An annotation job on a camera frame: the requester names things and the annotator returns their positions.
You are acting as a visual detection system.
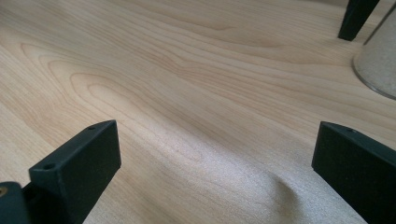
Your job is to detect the black two-tier metal rack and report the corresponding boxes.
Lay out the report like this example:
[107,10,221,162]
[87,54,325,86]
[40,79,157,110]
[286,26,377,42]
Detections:
[337,0,381,42]

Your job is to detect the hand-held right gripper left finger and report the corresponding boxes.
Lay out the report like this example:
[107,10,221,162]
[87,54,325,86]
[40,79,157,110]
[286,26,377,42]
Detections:
[28,119,122,224]

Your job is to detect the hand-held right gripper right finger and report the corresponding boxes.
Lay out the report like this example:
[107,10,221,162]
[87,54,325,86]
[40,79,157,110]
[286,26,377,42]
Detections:
[311,120,396,224]

